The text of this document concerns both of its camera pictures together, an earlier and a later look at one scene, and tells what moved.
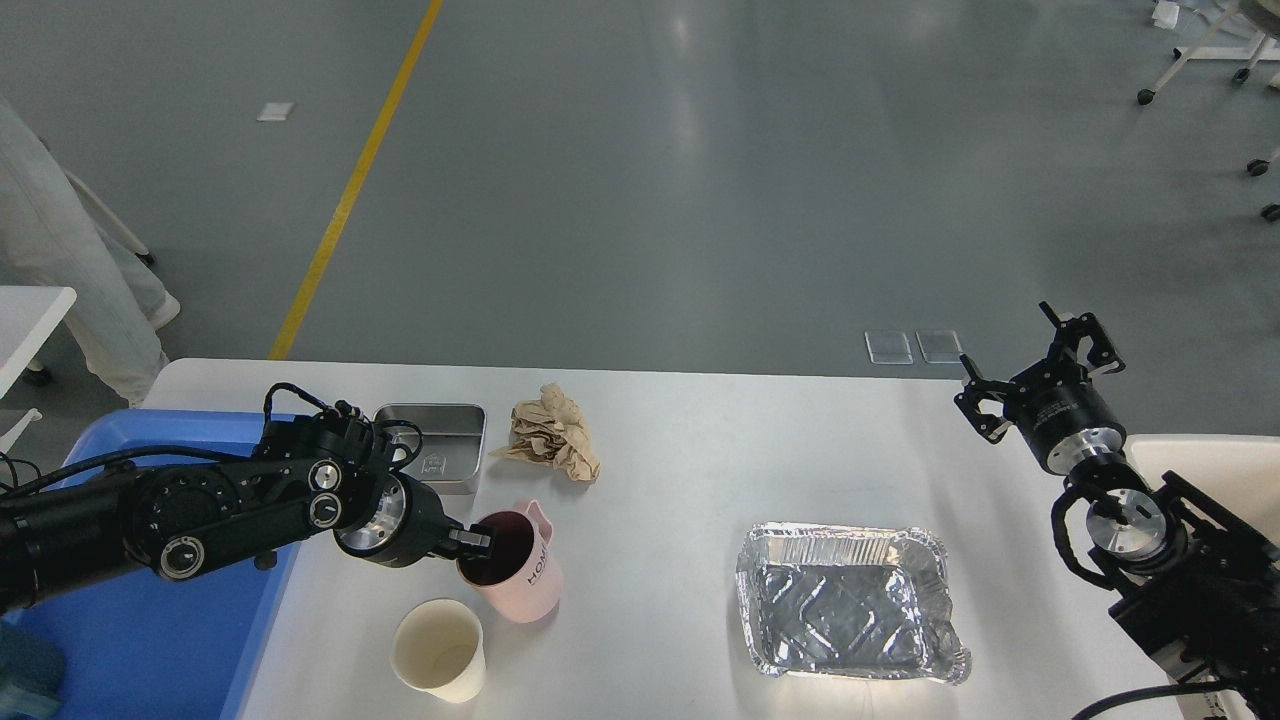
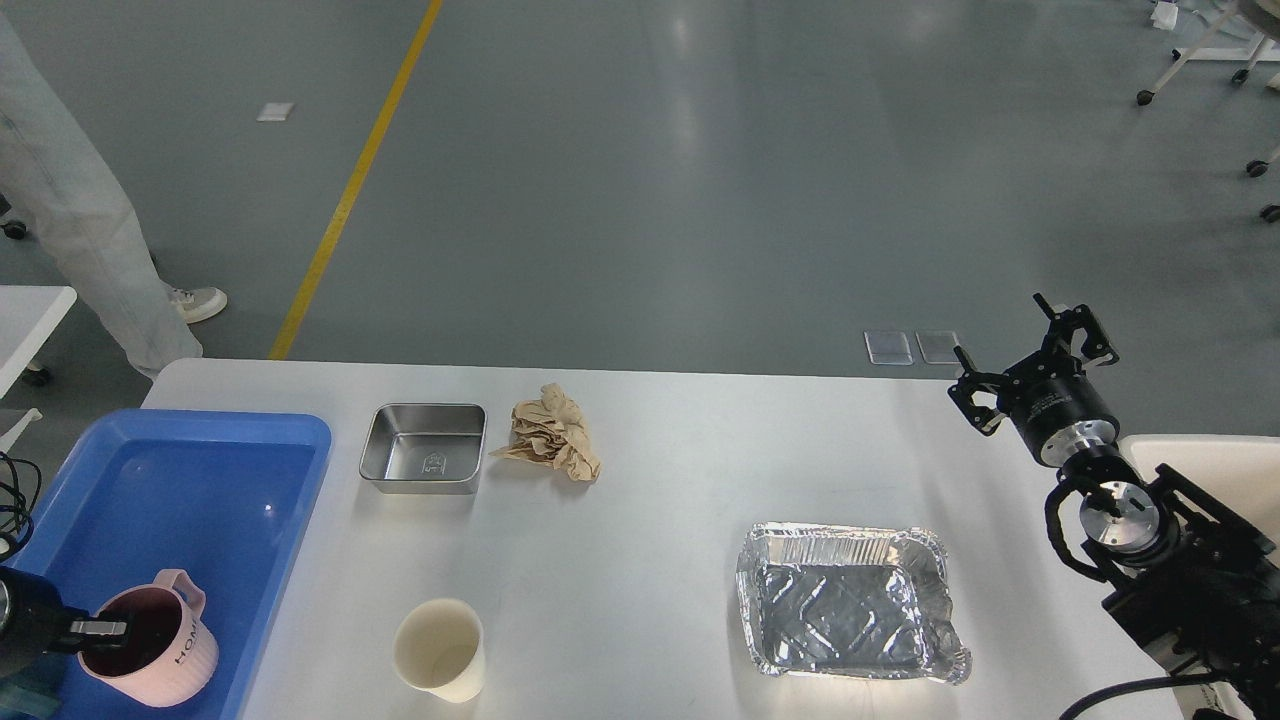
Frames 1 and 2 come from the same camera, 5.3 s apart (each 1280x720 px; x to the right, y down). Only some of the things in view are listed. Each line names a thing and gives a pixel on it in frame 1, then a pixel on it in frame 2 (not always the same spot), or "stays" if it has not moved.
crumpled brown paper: [551, 431] stays
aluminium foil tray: [849, 601] stays
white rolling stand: [1240, 33] stays
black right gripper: [1061, 415] stays
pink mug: [520, 578] → [171, 656]
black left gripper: [407, 526] → [38, 624]
